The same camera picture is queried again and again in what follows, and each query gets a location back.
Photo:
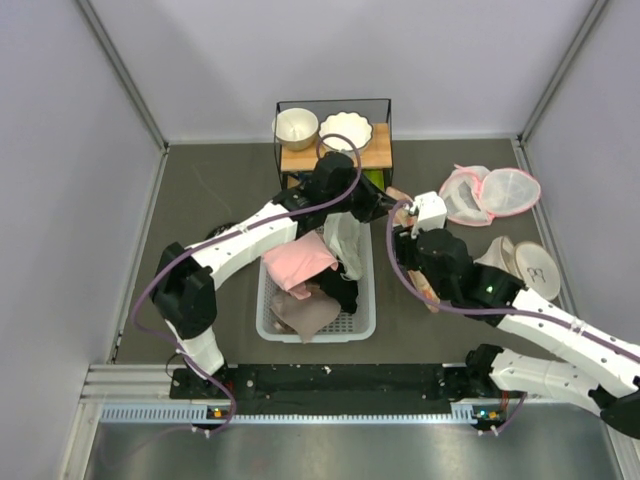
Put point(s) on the black round laundry bag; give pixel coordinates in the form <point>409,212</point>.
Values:
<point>219,230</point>

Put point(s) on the cream round bowl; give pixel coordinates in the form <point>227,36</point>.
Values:
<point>295,128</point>

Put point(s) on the pink trimmed mesh laundry bag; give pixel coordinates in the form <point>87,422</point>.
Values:
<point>474,196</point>

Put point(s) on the taupe garment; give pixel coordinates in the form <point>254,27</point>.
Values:
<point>303,317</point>

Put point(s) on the black garment in basket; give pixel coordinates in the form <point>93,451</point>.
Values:
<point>337,285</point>

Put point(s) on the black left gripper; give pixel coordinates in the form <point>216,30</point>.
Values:
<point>375,201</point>

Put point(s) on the white plastic laundry basket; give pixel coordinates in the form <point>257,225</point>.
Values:
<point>346,327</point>

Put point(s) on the blue mug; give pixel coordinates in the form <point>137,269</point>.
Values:
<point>300,179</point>

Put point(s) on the light green garment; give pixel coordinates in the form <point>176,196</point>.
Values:
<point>341,234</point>

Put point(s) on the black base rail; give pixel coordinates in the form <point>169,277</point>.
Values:
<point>343,389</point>

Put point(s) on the white mesh laundry bag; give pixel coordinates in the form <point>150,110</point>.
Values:
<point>527,261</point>

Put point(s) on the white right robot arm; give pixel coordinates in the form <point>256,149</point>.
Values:
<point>591,369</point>

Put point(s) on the floral mesh laundry bag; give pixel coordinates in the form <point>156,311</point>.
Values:
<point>431,215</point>

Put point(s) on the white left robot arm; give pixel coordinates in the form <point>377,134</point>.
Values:
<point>187,278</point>

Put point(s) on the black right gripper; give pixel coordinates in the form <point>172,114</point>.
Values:
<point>404,243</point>

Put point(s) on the pink garment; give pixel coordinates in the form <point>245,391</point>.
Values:
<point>291,265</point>

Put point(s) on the green plastic plate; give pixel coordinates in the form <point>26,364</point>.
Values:
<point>376,177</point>

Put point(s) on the white scalloped bowl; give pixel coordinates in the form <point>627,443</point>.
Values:
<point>346,132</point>

